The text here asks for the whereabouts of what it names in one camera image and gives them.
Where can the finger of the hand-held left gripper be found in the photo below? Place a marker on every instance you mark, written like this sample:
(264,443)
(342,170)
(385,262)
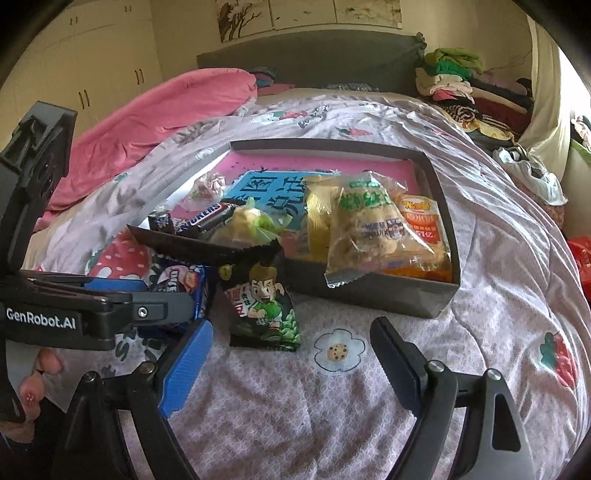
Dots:
(161,311)
(117,285)

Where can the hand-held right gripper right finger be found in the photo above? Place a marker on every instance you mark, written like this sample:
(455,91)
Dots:
(397,360)

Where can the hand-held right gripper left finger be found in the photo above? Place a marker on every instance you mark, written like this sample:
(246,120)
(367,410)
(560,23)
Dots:
(187,369)

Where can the blue cookie packet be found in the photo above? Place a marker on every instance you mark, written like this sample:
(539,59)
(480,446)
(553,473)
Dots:
(180,286)

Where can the shallow grey box tray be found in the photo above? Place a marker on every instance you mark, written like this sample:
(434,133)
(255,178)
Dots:
(369,295)

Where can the small dark candy packet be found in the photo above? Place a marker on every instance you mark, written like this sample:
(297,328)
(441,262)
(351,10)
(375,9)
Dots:
(161,221)

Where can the black cartoon snack packet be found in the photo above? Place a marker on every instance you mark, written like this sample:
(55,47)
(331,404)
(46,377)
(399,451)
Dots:
(263,304)

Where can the dark chocolate bar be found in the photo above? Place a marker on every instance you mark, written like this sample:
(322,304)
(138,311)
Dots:
(205,220)

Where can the green and yellow snack packet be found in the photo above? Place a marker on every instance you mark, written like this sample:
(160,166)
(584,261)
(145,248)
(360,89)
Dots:
(249,226)

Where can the clear cookie packet green label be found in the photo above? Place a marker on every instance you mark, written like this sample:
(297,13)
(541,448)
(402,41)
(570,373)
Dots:
(369,230)

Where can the small clear candy wrapper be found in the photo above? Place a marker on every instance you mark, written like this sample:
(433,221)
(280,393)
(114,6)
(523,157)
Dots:
(207,187)

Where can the orange snack packet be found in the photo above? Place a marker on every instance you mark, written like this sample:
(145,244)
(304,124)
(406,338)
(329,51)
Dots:
(425,221)

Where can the clear packet with gold label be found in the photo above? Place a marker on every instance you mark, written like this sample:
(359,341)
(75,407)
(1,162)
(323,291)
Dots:
(319,212)

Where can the person's left hand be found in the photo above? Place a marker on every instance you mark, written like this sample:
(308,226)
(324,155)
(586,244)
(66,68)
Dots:
(32,394)

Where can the pink quilt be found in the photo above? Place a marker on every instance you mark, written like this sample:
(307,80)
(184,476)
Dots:
(138,134)

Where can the pink book with blue title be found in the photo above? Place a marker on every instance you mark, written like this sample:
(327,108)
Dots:
(277,168)

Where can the red plastic bag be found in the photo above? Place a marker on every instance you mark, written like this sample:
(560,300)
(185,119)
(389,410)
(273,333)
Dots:
(581,261)

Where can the cream wardrobe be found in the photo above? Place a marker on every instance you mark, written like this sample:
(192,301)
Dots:
(83,60)

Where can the small colourful clothes bundle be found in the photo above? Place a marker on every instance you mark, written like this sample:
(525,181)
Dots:
(270,79)

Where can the stack of folded clothes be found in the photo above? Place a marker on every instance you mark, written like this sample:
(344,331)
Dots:
(461,92)

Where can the grey patterned pillow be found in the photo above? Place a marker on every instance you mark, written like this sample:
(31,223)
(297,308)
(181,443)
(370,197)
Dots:
(351,86)

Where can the grey bed headboard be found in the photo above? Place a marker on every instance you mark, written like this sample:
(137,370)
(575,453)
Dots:
(314,64)

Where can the heap of clothes on sill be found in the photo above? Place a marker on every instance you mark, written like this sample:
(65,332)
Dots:
(582,134)

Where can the cream curtain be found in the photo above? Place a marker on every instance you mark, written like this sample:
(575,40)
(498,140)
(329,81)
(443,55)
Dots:
(549,101)

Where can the wall painting panels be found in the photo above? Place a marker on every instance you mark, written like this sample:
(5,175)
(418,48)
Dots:
(309,16)

